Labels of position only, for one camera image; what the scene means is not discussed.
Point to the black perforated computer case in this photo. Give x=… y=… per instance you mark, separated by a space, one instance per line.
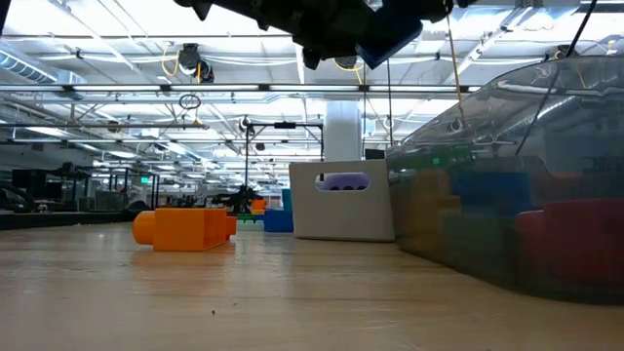
x=374 y=154

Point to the light cyan toy brick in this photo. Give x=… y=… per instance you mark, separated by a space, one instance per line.
x=251 y=225

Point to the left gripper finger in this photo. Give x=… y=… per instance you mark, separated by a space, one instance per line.
x=331 y=44
x=436 y=10

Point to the teal plastic bin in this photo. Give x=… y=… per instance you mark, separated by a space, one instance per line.
x=286 y=200

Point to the distant dark workstations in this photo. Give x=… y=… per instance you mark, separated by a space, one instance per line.
x=29 y=185

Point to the distant orange box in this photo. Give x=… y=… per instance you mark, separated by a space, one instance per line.
x=259 y=205

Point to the large orange peg block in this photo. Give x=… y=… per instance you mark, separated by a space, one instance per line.
x=185 y=229

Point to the large green peg block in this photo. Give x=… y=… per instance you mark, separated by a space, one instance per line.
x=439 y=158

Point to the red toy brick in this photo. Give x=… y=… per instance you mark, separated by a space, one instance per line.
x=575 y=234

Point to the white square pillar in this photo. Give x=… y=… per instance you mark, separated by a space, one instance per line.
x=342 y=131

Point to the distant black rig frame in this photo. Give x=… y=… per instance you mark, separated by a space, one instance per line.
x=284 y=126

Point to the white plastic bin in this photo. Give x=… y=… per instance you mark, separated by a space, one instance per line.
x=341 y=219

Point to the grey translucent plastic bin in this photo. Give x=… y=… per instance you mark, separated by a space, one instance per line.
x=585 y=122

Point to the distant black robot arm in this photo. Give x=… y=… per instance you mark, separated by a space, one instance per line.
x=236 y=200

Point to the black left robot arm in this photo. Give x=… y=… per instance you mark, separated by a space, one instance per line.
x=3 y=14

